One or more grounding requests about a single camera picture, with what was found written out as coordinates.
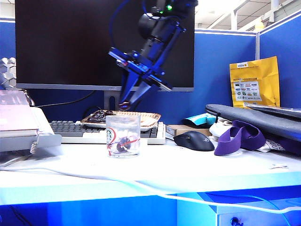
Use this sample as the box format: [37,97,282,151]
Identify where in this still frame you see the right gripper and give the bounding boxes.
[108,40,174,105]

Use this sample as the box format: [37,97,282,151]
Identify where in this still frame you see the clear glass with cartoon print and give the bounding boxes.
[105,114,142,159]

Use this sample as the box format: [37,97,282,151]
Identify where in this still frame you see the black computer mouse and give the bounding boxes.
[173,130,215,152]

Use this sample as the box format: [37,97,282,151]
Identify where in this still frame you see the grey monitor stand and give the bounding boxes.
[103,91,121,116]

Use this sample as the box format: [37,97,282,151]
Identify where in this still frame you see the dark red fruit heap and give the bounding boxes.
[87,109,111,123]

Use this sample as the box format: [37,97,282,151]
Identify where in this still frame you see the brown cardboard box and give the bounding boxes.
[165,124,212,137]

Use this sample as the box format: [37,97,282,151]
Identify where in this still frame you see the teal snack packet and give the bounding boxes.
[182,113,218,129]

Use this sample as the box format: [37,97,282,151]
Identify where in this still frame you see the grey and white keyboard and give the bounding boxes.
[48,120,166,145]

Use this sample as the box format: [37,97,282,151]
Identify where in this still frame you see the black computer monitor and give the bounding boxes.
[14,0,196,92]

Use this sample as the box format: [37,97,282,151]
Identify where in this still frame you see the dark grey laptop sleeve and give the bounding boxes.
[205,104,301,142]

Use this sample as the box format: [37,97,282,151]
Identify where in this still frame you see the yellow paper bag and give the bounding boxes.
[229,56,281,109]

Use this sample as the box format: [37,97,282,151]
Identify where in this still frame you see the pink book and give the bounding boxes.
[0,90,40,137]

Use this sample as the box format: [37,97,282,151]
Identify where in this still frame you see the silver hexagon ornament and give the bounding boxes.
[0,57,16,89]

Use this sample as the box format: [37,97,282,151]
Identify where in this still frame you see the yellow hanging object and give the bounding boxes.
[253,17,264,31]

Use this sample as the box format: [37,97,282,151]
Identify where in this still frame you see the shiny plastic packet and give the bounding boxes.
[244,101,301,119]

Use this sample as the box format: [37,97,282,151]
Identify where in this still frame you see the white patterned cloth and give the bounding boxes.
[258,138,287,153]

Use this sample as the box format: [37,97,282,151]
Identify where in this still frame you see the small white scrap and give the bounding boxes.
[268,163,288,170]

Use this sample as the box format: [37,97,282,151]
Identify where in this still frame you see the black monitor cable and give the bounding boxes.
[35,90,95,109]

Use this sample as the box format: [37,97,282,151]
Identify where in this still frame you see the blue robot arm cable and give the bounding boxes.
[109,0,127,55]

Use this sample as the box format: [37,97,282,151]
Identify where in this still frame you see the thick white cable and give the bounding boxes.
[0,164,301,214]

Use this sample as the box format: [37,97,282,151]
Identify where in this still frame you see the purple fabric strap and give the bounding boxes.
[214,120,266,157]

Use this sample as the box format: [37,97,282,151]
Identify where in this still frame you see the white partition post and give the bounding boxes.
[255,32,260,61]

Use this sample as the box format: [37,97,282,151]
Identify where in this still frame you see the thin light blue cable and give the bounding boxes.
[204,192,290,226]

